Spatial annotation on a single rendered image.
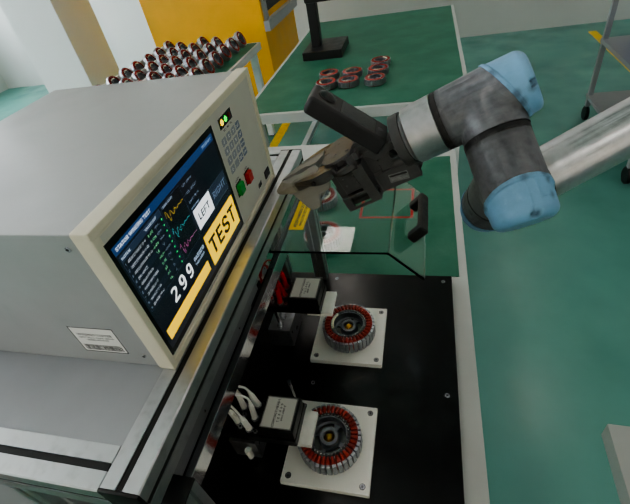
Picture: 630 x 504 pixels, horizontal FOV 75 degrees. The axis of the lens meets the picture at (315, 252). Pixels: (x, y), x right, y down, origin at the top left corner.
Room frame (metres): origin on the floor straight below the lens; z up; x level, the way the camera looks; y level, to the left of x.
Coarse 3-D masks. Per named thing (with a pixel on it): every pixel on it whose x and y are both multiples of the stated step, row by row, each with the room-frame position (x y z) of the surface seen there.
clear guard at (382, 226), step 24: (336, 192) 0.70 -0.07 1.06; (384, 192) 0.66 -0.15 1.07; (408, 192) 0.68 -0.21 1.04; (288, 216) 0.65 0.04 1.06; (312, 216) 0.63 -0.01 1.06; (336, 216) 0.62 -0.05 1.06; (360, 216) 0.60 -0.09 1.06; (384, 216) 0.59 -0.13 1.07; (408, 216) 0.61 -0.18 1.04; (288, 240) 0.58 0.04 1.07; (312, 240) 0.56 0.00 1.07; (336, 240) 0.55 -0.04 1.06; (360, 240) 0.53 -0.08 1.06; (384, 240) 0.52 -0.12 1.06; (408, 240) 0.54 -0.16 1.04; (408, 264) 0.49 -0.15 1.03
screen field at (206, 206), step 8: (224, 176) 0.55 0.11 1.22; (216, 184) 0.52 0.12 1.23; (224, 184) 0.54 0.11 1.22; (208, 192) 0.50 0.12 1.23; (216, 192) 0.52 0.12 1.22; (224, 192) 0.53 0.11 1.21; (208, 200) 0.49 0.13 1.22; (216, 200) 0.51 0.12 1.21; (200, 208) 0.47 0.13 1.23; (208, 208) 0.49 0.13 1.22; (200, 216) 0.46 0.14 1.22; (208, 216) 0.48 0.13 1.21; (200, 224) 0.46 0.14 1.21
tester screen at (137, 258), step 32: (192, 160) 0.49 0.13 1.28; (160, 192) 0.41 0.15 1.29; (192, 192) 0.47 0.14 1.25; (160, 224) 0.39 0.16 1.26; (192, 224) 0.44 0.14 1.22; (128, 256) 0.34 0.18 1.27; (160, 256) 0.37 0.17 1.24; (192, 256) 0.42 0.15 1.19; (160, 288) 0.35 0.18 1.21; (160, 320) 0.33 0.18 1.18
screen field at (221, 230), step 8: (232, 200) 0.55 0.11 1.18; (224, 208) 0.52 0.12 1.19; (232, 208) 0.54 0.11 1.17; (224, 216) 0.51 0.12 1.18; (232, 216) 0.53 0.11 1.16; (216, 224) 0.49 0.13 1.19; (224, 224) 0.51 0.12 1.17; (232, 224) 0.53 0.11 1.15; (208, 232) 0.47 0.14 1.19; (216, 232) 0.48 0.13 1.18; (224, 232) 0.50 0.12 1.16; (232, 232) 0.52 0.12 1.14; (208, 240) 0.46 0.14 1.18; (216, 240) 0.48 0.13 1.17; (224, 240) 0.49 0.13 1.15; (208, 248) 0.45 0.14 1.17; (216, 248) 0.47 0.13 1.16; (224, 248) 0.49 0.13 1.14; (216, 256) 0.46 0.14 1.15
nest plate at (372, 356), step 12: (372, 312) 0.62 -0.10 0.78; (384, 312) 0.61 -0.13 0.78; (384, 324) 0.58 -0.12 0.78; (384, 336) 0.55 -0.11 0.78; (324, 348) 0.55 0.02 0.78; (372, 348) 0.52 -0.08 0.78; (312, 360) 0.53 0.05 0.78; (324, 360) 0.52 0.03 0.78; (336, 360) 0.51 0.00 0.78; (348, 360) 0.51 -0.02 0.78; (360, 360) 0.50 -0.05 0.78; (372, 360) 0.49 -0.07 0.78
